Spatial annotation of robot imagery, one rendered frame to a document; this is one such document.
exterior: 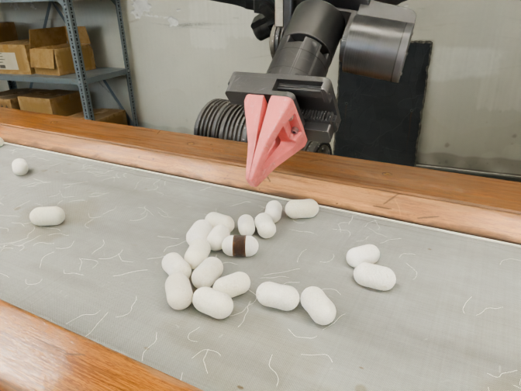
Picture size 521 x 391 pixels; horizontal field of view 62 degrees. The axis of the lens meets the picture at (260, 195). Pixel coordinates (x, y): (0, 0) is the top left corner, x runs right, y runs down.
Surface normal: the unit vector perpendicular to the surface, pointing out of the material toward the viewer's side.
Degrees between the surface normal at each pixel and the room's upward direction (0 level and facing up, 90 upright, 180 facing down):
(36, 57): 80
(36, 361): 0
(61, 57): 89
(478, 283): 0
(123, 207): 0
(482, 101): 89
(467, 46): 90
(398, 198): 45
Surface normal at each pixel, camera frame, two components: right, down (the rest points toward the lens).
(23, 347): -0.02, -0.91
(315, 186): -0.35, -0.37
